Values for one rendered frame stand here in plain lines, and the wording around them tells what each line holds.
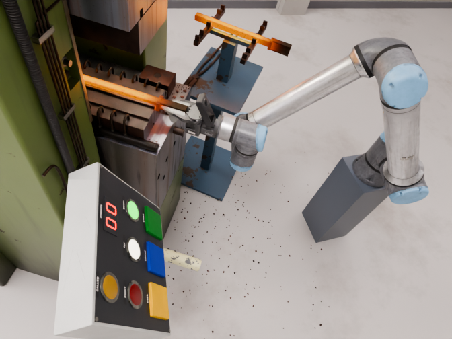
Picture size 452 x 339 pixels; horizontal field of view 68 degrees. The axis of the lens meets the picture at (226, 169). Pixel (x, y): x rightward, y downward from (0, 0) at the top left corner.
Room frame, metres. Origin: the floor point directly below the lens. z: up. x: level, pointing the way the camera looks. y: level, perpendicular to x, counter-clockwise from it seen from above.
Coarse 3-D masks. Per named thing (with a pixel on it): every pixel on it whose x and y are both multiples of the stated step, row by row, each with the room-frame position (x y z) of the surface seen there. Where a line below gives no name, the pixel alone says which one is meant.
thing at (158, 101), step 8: (88, 80) 0.82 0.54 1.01; (96, 80) 0.83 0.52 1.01; (104, 88) 0.81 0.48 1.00; (112, 88) 0.81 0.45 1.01; (120, 88) 0.82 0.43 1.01; (128, 88) 0.84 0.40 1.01; (128, 96) 0.81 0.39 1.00; (136, 96) 0.81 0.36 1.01; (144, 96) 0.82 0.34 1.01; (152, 96) 0.83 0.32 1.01; (160, 96) 0.83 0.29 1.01; (160, 104) 0.81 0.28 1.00; (168, 104) 0.81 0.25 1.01; (176, 104) 0.82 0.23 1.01
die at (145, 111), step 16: (112, 80) 0.87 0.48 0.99; (128, 80) 0.89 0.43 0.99; (96, 96) 0.77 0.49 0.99; (112, 96) 0.79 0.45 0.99; (96, 112) 0.71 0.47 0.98; (128, 112) 0.74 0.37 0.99; (144, 112) 0.76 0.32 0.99; (160, 112) 0.85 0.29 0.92; (128, 128) 0.70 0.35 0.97; (144, 128) 0.70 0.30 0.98
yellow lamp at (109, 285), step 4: (108, 276) 0.17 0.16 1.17; (112, 276) 0.18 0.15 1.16; (104, 280) 0.16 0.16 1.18; (108, 280) 0.16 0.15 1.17; (112, 280) 0.17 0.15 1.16; (104, 284) 0.16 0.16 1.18; (108, 284) 0.16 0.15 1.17; (112, 284) 0.16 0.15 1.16; (116, 284) 0.17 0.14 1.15; (104, 288) 0.15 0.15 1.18; (108, 288) 0.15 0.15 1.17; (112, 288) 0.16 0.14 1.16; (116, 288) 0.16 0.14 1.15; (104, 292) 0.14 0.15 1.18; (108, 292) 0.15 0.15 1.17; (112, 292) 0.15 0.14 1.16; (116, 292) 0.15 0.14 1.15; (108, 296) 0.14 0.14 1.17; (112, 296) 0.14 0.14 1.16
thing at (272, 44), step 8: (200, 16) 1.35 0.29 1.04; (208, 16) 1.36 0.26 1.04; (216, 24) 1.33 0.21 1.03; (224, 24) 1.34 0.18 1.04; (232, 32) 1.32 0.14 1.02; (240, 32) 1.32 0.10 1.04; (248, 32) 1.33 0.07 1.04; (264, 40) 1.30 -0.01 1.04; (272, 40) 1.31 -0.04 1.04; (280, 40) 1.32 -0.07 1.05; (272, 48) 1.30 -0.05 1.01; (280, 48) 1.30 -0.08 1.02; (288, 48) 1.30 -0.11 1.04
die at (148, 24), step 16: (160, 0) 0.84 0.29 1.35; (144, 16) 0.73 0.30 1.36; (160, 16) 0.84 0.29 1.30; (80, 32) 0.70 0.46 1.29; (96, 32) 0.70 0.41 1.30; (112, 32) 0.70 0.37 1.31; (128, 32) 0.70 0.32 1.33; (144, 32) 0.73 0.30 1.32; (128, 48) 0.70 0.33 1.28; (144, 48) 0.72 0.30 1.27
